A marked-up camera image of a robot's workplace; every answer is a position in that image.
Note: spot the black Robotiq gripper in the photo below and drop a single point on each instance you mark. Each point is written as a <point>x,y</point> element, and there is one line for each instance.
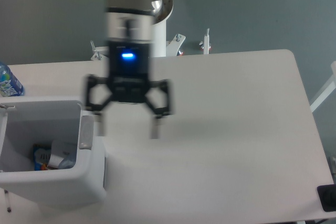
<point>128,82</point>

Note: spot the clear plastic bottle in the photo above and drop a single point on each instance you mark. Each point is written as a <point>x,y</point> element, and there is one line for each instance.
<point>68,162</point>

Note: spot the white paper wrapper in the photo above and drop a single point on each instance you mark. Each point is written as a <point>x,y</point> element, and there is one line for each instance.
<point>59,151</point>

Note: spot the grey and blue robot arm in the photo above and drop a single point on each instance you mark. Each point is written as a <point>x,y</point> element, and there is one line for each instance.
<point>130,41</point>

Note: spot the white plastic trash can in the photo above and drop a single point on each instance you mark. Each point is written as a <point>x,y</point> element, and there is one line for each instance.
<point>26,121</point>

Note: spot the thin pen under trash can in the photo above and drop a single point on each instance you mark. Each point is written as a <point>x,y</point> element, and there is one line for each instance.
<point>7,201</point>

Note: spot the blue snack packet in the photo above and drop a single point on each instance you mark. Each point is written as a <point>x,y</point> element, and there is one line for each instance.
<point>41,156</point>

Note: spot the blue labelled water bottle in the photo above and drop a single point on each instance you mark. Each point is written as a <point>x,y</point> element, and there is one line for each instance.
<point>10,85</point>

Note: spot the black device at table corner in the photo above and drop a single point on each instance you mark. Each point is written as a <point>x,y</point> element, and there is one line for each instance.
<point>327,197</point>

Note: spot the white pedestal foot left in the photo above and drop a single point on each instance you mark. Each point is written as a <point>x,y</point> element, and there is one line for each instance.
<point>99,53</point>

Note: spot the white pedestal foot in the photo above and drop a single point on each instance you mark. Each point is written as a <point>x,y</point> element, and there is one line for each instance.
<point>205,45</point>
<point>99,53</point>
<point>173,47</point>

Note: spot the white pedestal foot middle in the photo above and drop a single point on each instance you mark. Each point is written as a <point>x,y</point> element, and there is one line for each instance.
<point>173,47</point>

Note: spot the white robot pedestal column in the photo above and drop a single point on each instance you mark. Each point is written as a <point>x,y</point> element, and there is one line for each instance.
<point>162,10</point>

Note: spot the white pedestal foot right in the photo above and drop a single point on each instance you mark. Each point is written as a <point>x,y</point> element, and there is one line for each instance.
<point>205,45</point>

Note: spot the white frame leg right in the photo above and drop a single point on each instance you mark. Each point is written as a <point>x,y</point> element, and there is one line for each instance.
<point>324,91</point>

